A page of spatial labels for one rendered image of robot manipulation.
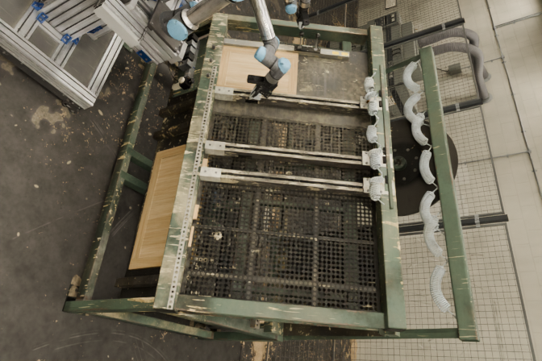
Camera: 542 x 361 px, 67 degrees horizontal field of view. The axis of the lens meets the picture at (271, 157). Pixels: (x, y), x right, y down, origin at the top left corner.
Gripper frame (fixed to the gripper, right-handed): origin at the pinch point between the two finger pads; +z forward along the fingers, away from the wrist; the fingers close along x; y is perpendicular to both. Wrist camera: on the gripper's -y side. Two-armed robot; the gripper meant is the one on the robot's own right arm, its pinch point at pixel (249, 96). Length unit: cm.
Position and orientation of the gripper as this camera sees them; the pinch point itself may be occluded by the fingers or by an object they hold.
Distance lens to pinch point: 244.3
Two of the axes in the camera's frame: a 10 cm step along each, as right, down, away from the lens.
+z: -5.3, 4.2, 7.4
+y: 8.4, 3.9, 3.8
